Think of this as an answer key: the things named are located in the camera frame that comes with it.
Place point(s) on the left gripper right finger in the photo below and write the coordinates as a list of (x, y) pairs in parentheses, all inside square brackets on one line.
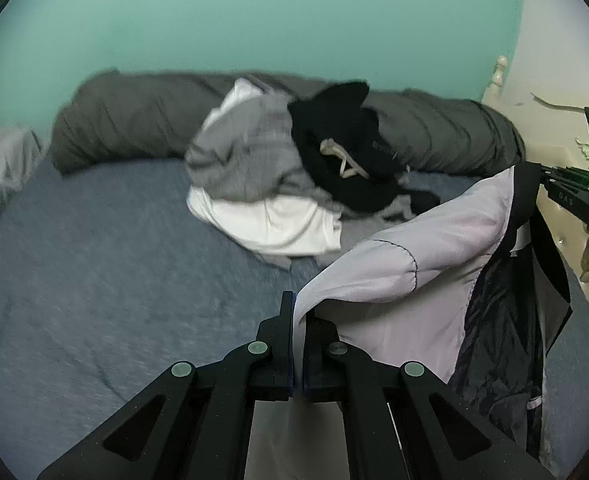
[(404, 422)]

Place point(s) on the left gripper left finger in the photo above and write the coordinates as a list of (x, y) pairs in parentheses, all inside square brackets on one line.
[(191, 422)]

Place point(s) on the light grey zip jacket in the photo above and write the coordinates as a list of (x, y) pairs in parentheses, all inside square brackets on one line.
[(474, 289)]

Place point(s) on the cream tufted headboard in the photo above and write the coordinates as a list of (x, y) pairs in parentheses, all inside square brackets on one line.
[(554, 135)]

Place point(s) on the white garment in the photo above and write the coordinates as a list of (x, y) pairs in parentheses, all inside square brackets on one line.
[(269, 214)]

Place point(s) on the black garment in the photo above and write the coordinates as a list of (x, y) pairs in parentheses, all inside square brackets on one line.
[(338, 140)]

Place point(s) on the grey sweater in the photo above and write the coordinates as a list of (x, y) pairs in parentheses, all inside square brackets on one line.
[(244, 154)]

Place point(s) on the dark grey rolled duvet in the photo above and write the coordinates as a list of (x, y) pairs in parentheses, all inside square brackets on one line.
[(116, 116)]

